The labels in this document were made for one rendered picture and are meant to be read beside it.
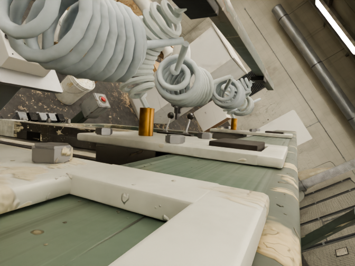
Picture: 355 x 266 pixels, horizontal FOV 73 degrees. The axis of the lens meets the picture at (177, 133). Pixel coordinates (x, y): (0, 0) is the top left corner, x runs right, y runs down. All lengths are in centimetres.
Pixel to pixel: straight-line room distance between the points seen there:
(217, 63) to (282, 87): 593
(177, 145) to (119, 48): 8
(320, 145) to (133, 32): 889
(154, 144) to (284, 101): 893
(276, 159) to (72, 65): 15
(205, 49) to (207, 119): 292
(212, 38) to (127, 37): 339
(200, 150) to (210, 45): 338
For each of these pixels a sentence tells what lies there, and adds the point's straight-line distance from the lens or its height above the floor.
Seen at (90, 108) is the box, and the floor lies 84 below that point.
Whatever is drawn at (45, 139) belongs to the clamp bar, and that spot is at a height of 116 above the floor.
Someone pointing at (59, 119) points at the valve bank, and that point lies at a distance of 175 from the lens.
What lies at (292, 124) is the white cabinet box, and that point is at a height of 191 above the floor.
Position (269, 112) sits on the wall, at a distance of 910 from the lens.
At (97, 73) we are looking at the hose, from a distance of 18.
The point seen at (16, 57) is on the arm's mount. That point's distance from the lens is 176.
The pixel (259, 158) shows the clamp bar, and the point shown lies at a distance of 17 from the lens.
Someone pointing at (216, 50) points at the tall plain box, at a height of 161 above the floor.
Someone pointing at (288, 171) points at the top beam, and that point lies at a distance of 17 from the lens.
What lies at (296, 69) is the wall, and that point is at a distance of 928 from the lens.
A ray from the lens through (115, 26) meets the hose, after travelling 18.
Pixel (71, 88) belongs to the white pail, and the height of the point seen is 25.
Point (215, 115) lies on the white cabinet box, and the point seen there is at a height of 49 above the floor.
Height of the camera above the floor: 194
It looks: 24 degrees down
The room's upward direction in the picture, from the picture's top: 58 degrees clockwise
